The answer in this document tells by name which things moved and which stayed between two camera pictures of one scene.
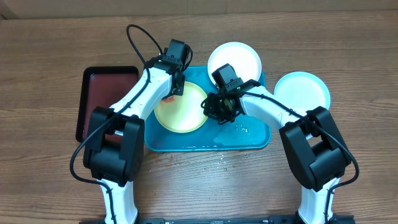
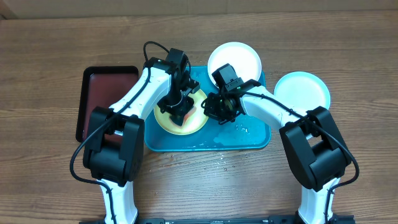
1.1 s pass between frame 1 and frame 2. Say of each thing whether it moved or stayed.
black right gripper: stayed
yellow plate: stayed
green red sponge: moved
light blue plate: stayed
